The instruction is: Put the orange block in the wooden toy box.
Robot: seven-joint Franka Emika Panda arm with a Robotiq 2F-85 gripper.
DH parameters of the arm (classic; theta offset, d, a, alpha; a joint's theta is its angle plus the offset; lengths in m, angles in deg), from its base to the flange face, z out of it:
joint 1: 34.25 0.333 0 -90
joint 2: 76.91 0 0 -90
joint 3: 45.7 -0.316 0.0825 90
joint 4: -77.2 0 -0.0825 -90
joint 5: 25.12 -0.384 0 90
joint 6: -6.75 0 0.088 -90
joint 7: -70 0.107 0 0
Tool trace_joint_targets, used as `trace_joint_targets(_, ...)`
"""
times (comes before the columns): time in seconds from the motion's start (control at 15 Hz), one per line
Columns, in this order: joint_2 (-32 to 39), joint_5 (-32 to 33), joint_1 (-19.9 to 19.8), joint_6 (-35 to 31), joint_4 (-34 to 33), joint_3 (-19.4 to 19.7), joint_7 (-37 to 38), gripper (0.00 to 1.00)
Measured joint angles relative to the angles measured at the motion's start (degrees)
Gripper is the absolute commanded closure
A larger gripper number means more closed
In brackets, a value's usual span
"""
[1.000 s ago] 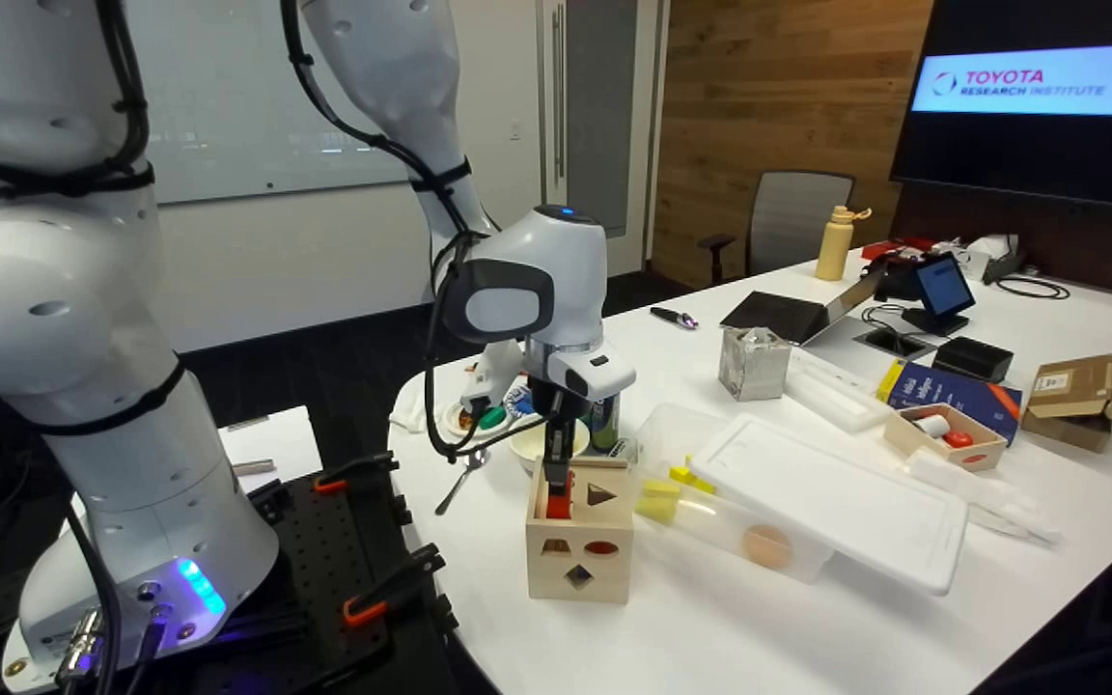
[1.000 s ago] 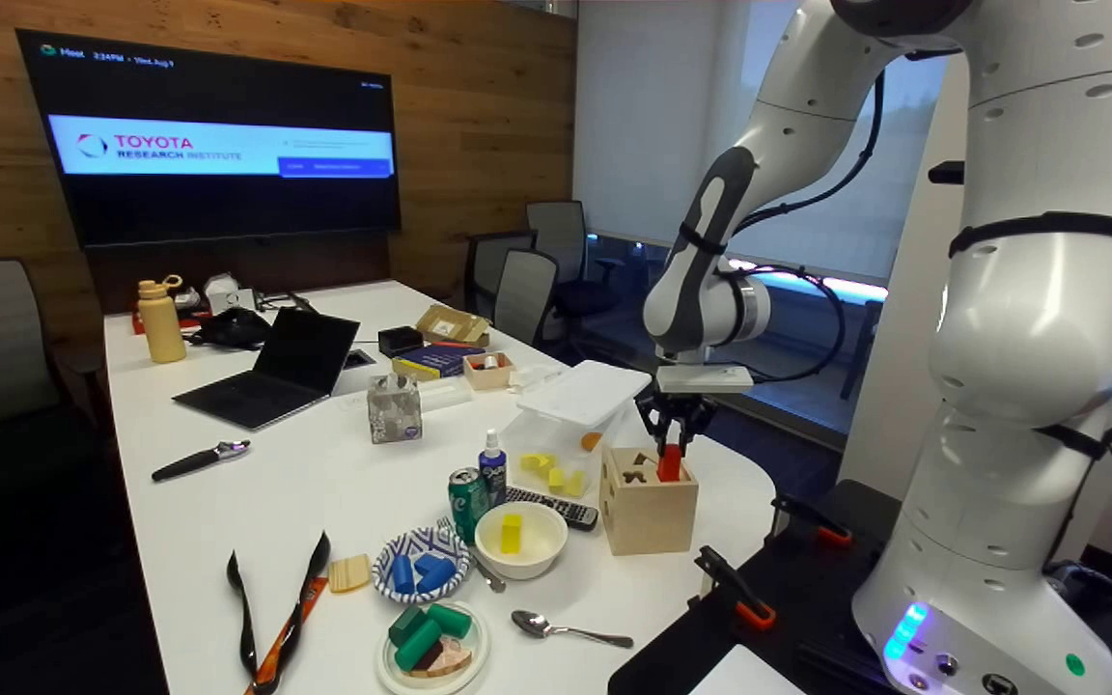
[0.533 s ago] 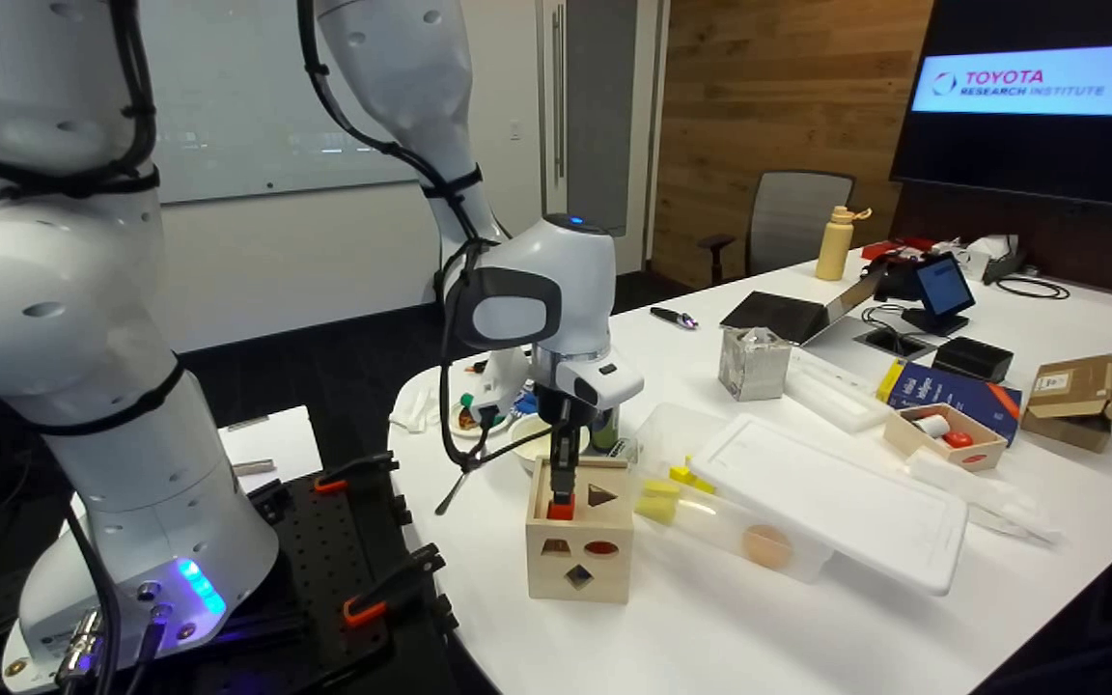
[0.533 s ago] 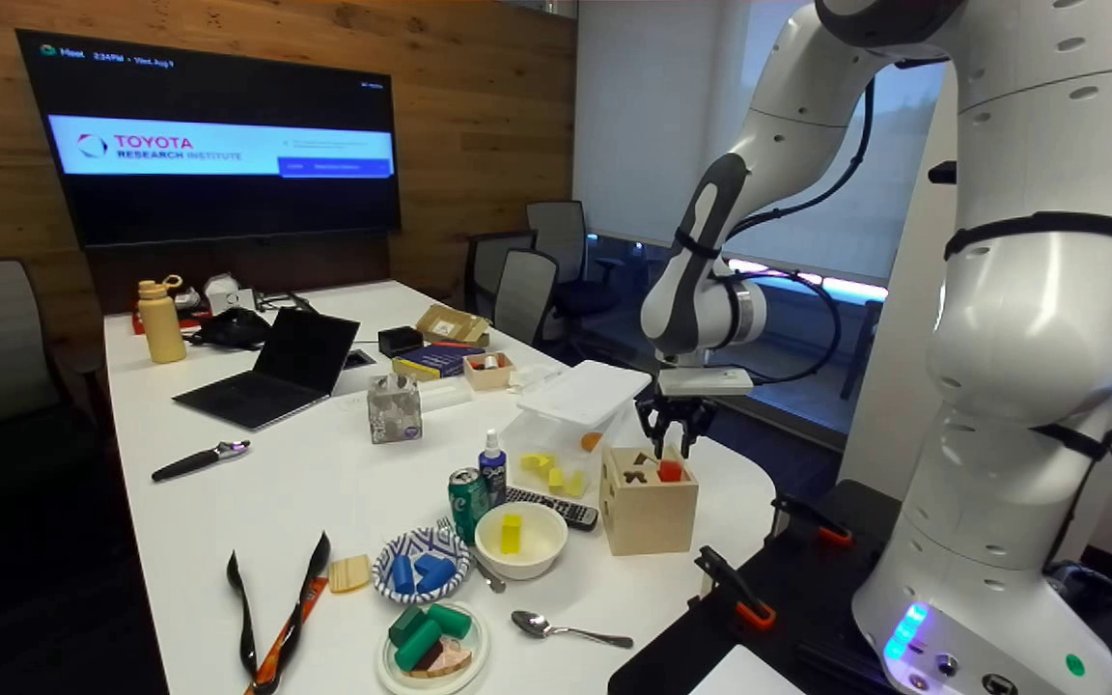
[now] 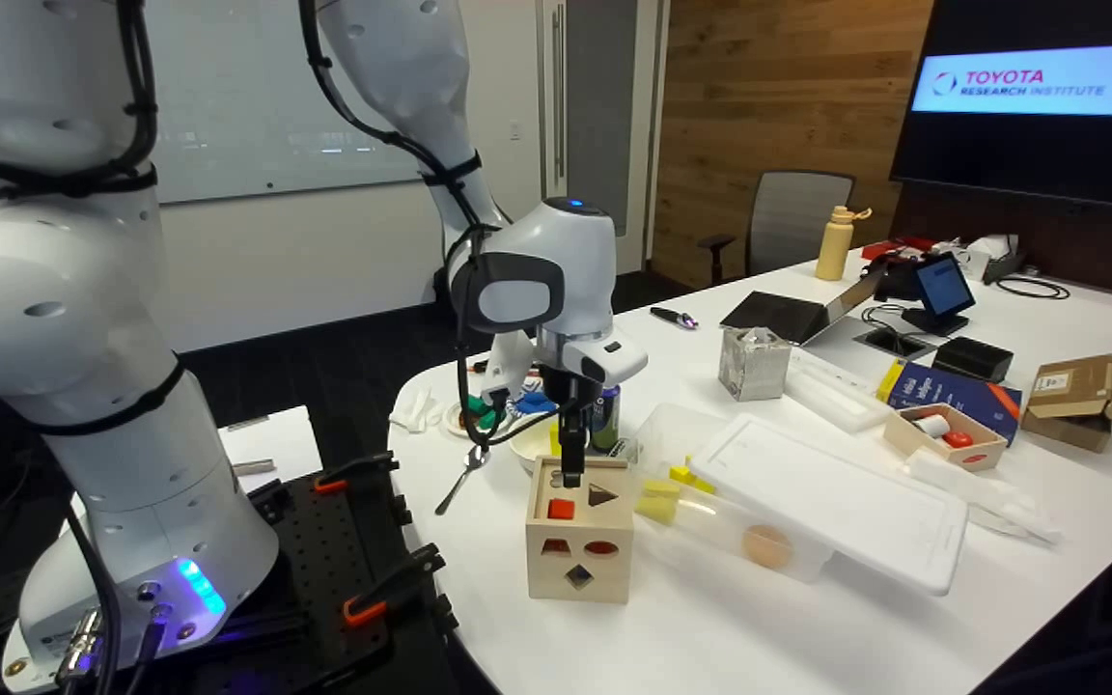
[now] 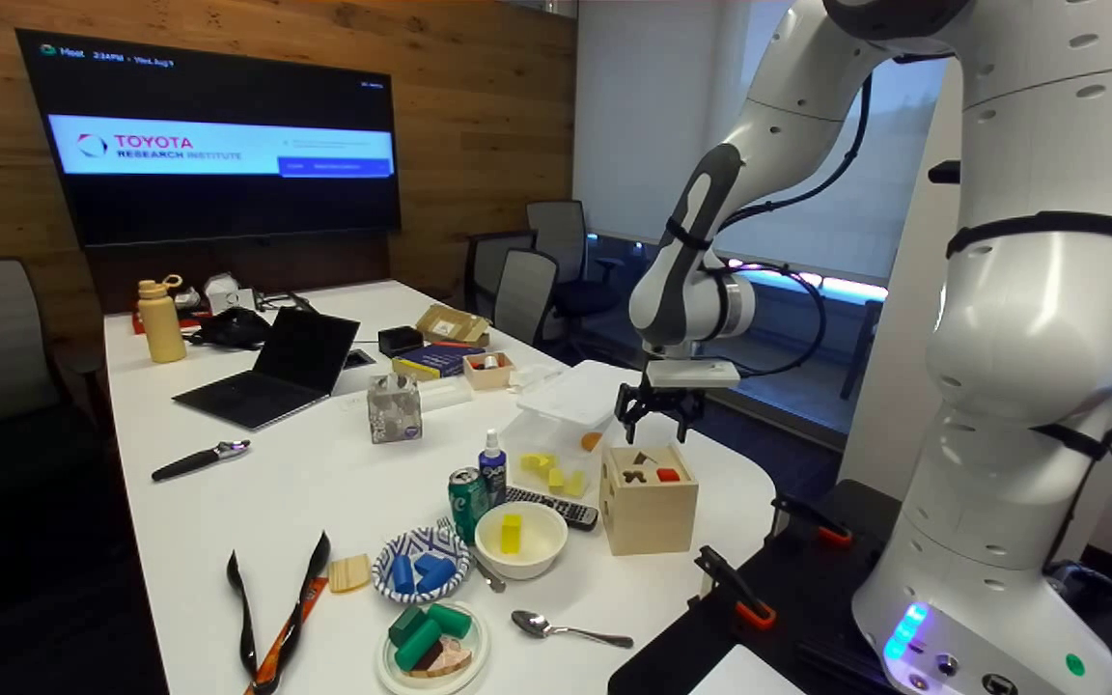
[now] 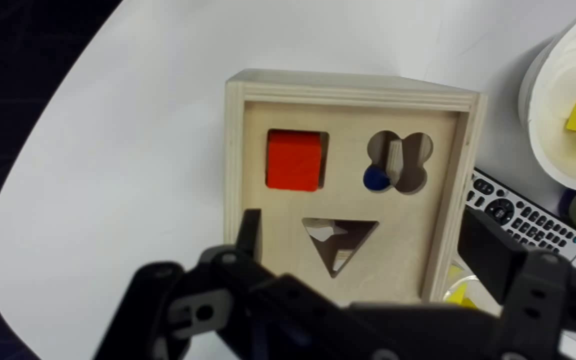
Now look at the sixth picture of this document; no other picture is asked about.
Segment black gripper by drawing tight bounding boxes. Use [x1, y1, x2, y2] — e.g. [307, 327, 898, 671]
[615, 380, 710, 447]

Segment wooden shape sorter toy box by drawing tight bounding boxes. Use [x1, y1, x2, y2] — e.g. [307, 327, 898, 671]
[597, 442, 703, 562]

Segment tan cardboard box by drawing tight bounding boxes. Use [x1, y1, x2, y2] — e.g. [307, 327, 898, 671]
[414, 305, 495, 353]

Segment grey patterned tissue box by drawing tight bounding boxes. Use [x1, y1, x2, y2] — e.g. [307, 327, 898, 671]
[364, 371, 431, 447]

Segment blue block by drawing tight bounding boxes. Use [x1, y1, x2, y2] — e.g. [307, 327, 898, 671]
[414, 549, 461, 596]
[388, 554, 423, 600]

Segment small black box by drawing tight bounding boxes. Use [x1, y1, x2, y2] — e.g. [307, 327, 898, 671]
[374, 323, 431, 363]

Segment green cylinder block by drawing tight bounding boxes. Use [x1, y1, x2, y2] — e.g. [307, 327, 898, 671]
[425, 604, 476, 645]

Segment blue bottle with white cap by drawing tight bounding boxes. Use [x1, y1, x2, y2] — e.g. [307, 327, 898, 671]
[476, 430, 515, 510]

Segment small wooden tray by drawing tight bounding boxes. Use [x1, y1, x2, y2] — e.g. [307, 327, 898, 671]
[461, 347, 521, 393]

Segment black and orange clamp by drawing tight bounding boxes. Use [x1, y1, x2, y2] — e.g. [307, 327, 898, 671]
[690, 542, 783, 639]
[774, 496, 862, 555]

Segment white bowl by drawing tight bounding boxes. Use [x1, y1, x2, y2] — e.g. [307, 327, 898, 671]
[473, 497, 571, 586]

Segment green soda can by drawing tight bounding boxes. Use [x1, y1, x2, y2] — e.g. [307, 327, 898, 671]
[443, 468, 490, 554]

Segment metal spoon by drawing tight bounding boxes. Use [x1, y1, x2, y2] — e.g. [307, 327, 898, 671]
[510, 605, 636, 653]

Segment blue book stack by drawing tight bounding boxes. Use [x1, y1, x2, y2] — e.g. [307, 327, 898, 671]
[391, 345, 476, 385]

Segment blue patterned plate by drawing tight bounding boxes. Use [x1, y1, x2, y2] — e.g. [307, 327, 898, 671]
[373, 520, 476, 610]

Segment white plate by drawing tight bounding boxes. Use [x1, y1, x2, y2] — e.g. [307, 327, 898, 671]
[374, 604, 495, 695]

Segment tan wooden piece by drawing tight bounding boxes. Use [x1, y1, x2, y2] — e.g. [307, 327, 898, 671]
[325, 554, 379, 600]

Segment black laptop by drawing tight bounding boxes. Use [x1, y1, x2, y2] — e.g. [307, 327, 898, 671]
[171, 305, 364, 438]

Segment black bag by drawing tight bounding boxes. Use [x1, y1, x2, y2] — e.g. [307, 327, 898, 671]
[186, 305, 277, 354]

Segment black marker pen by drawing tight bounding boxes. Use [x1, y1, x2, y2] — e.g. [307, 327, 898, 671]
[147, 438, 254, 487]

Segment yellow water bottle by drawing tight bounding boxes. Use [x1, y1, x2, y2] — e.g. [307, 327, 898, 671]
[133, 272, 190, 366]

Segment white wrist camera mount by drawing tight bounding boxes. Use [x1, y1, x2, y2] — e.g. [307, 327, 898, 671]
[642, 354, 747, 393]

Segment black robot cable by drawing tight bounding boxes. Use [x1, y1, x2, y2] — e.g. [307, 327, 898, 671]
[707, 72, 881, 385]

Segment orange-handled tongs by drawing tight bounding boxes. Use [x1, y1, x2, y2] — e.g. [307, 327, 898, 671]
[225, 529, 337, 695]

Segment wall mounted TV screen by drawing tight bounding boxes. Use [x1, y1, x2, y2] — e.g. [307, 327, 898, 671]
[16, 27, 405, 253]

